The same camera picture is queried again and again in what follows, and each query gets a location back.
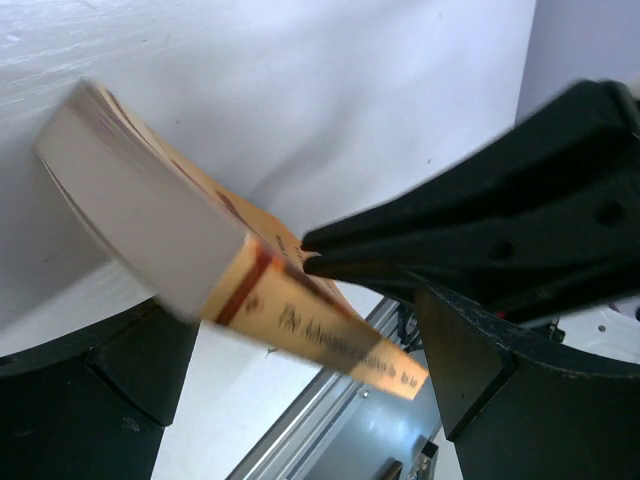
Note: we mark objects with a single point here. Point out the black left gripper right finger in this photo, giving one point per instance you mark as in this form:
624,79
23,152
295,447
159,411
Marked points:
519,406

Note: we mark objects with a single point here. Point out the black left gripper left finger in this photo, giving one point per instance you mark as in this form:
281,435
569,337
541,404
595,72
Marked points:
94,404

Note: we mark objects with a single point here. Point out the orange back cover book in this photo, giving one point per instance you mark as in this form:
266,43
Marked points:
205,252

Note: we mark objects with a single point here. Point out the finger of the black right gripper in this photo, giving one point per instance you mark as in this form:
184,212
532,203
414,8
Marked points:
574,253
573,141

